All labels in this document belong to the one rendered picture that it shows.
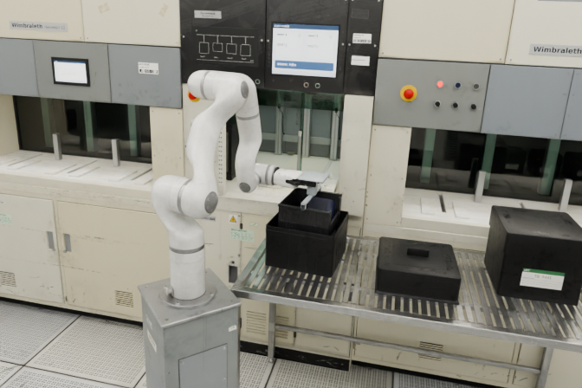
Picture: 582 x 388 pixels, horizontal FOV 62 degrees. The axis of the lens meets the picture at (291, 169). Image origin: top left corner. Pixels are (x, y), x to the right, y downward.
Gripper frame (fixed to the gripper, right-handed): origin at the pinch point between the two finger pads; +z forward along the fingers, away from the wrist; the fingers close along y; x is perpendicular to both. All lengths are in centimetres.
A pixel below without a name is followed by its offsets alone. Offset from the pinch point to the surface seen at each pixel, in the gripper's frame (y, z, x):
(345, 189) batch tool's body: -24.8, 8.5, -9.9
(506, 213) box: -16, 74, -8
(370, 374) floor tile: -33, 27, -109
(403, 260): 8.3, 38.4, -22.9
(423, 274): 16, 46, -23
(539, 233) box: -1, 83, -8
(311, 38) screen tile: -27, -11, 54
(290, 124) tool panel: -115, -47, -2
